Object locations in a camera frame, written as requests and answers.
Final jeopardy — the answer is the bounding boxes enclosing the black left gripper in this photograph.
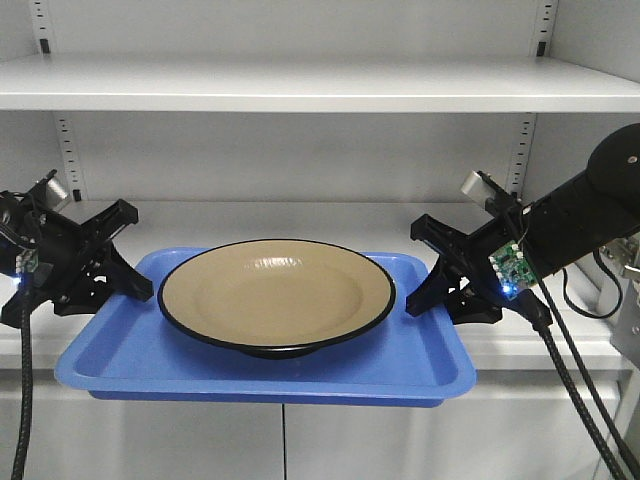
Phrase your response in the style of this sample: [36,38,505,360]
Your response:
[1,190,154,328]

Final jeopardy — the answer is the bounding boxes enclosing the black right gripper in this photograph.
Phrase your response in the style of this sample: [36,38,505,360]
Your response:
[405,199,538,324]

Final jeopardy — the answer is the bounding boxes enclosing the blue plastic tray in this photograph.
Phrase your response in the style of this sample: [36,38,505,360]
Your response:
[54,252,477,407]

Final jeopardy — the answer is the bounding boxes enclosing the beige plate with black rim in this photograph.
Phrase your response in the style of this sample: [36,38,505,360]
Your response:
[158,239,396,358]

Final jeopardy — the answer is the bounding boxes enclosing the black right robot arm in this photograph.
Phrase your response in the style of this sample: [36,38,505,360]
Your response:
[406,124,639,326]

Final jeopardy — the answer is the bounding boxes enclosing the grey lower cabinet shelf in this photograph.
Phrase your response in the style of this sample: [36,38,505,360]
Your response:
[0,199,640,381]

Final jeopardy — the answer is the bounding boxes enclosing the grey cabinet shelf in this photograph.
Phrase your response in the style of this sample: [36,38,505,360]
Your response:
[1,54,639,113]
[0,199,640,381]

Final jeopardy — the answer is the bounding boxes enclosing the grey upper cabinet shelf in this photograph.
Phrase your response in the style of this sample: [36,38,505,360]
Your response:
[1,54,639,113]

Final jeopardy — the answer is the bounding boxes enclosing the green circuit board right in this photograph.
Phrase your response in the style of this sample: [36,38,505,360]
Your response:
[488,241,537,299]

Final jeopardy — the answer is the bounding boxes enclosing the green circuit board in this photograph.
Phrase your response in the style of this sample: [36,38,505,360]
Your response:
[488,241,537,299]
[15,248,39,276]

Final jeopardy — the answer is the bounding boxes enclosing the green circuit board left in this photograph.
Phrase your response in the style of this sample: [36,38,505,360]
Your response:
[15,248,39,276]

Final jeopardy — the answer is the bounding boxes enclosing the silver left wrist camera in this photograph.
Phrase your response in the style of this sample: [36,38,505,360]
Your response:
[44,169,71,212]

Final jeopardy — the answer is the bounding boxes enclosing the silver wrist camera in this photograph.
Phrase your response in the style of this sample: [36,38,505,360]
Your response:
[44,169,71,212]
[460,170,504,208]

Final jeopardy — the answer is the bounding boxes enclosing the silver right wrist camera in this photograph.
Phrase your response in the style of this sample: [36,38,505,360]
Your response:
[460,170,504,208]

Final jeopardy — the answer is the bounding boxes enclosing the black braided right cable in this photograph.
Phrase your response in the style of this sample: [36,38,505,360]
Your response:
[514,279,640,480]

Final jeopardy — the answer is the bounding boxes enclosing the black braided cable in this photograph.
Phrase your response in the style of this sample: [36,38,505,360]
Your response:
[10,272,36,480]
[514,279,640,480]

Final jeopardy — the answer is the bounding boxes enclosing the black braided left cable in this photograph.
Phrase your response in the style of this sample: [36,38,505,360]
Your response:
[10,272,36,480]

